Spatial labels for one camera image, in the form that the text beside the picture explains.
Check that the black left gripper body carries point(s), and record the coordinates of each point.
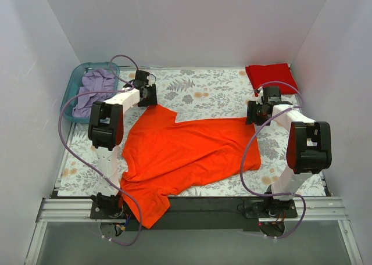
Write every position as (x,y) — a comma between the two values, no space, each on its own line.
(149,97)

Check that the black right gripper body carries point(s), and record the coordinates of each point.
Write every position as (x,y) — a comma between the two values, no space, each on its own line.
(251,114)

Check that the orange t shirt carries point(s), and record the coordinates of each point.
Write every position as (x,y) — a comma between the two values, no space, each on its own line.
(165,157)

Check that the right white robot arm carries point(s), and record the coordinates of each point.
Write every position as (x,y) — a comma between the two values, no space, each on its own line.
(309,141)

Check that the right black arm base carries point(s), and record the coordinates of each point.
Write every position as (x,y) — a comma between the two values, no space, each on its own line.
(254,207)

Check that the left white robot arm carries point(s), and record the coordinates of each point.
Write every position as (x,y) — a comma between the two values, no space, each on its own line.
(106,126)

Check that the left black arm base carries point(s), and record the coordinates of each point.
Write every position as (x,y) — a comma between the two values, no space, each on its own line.
(113,207)

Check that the folded red t shirt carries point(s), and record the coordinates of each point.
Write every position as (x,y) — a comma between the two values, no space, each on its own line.
(281,72)

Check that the floral patterned table mat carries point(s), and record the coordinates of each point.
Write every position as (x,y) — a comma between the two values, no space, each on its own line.
(194,94)

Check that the crumpled lavender t shirt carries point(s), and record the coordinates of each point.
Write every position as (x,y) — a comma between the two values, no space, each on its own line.
(93,81)

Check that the teal plastic bin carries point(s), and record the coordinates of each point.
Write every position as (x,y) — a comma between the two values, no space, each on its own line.
(71,94)

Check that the aluminium rail frame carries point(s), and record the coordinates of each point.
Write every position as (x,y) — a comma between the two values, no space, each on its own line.
(195,231)

